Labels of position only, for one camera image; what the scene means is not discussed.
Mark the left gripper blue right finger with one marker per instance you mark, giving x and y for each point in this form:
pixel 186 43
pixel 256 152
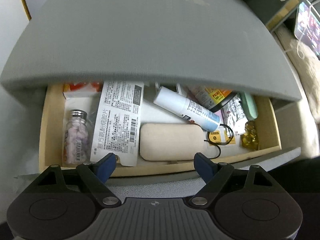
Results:
pixel 205 168

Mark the white medicine box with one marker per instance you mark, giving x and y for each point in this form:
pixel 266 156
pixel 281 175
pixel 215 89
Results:
pixel 117 124

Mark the vitamin C bottle black cap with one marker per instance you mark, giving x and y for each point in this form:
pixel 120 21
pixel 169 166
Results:
pixel 212 99

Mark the white spray bottle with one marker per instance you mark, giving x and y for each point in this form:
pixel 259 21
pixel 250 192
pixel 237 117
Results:
pixel 187 109

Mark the yellow card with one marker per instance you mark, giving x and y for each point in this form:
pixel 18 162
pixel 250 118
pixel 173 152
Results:
pixel 222 136

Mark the glass bottle of pink tablets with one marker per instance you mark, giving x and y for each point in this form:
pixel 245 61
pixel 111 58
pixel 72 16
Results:
pixel 76 141

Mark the silver foil blister pack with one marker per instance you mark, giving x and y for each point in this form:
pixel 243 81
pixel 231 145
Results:
pixel 234 116

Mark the red and white box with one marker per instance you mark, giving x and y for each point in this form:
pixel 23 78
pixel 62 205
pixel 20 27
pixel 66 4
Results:
pixel 82 90

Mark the mint green case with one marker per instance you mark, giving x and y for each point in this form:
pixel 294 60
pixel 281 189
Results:
pixel 249 106

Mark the grey nightstand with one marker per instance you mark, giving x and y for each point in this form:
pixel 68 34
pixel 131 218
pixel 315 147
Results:
pixel 220 43

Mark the white fluffy blanket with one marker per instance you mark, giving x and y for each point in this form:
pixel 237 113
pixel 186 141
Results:
pixel 306 64

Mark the beige case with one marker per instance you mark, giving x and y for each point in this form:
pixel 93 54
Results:
pixel 170 142

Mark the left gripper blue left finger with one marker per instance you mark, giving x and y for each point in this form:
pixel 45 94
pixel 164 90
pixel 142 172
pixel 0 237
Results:
pixel 105 167

